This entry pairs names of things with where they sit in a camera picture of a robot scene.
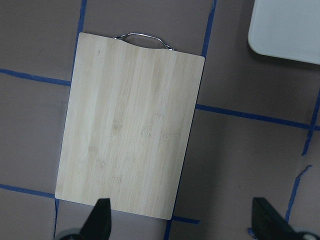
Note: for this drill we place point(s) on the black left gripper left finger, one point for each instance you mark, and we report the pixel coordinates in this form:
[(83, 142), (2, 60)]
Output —
[(98, 224)]

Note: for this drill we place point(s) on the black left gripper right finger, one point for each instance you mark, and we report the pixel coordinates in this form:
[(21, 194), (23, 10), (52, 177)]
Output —
[(268, 224)]

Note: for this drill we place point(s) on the cream bear print tray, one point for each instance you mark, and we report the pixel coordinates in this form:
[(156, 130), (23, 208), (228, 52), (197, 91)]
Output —
[(287, 29)]

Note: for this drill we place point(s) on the bamboo cutting board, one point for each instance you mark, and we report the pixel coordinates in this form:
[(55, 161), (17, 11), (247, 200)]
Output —
[(127, 126)]

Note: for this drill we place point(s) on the metal cutting board handle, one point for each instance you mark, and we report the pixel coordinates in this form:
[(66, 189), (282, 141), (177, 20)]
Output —
[(144, 40)]

